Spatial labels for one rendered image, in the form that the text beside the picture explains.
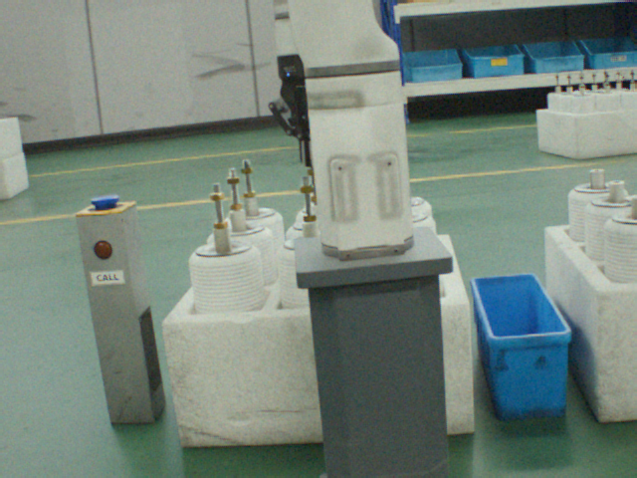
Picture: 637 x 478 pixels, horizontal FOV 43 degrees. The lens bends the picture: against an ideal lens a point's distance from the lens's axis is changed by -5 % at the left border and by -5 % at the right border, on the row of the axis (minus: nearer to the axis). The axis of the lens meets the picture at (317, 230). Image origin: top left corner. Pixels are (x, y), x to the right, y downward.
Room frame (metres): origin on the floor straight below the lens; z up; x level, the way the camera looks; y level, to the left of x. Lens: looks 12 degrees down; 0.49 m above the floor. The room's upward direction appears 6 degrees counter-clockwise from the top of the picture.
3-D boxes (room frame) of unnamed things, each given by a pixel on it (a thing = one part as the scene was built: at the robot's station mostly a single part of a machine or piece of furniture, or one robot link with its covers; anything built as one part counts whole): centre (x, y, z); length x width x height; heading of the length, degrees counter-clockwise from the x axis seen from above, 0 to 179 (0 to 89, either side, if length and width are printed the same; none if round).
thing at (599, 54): (5.88, -2.18, 0.36); 0.50 x 0.38 x 0.21; 2
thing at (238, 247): (1.09, 0.13, 0.25); 0.08 x 0.08 x 0.01
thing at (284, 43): (1.21, -0.02, 0.53); 0.11 x 0.09 x 0.06; 142
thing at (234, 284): (1.09, 0.13, 0.16); 0.10 x 0.10 x 0.18
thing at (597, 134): (3.48, -1.24, 0.09); 0.39 x 0.39 x 0.18; 8
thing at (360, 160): (0.82, -0.05, 0.39); 0.09 x 0.09 x 0.17; 1
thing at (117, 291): (1.15, 0.29, 0.16); 0.07 x 0.07 x 0.31; 84
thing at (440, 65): (5.86, -0.89, 0.36); 0.50 x 0.38 x 0.21; 1
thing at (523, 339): (1.15, -0.28, 0.06); 0.30 x 0.11 x 0.12; 174
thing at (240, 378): (1.20, 0.00, 0.09); 0.39 x 0.39 x 0.18; 84
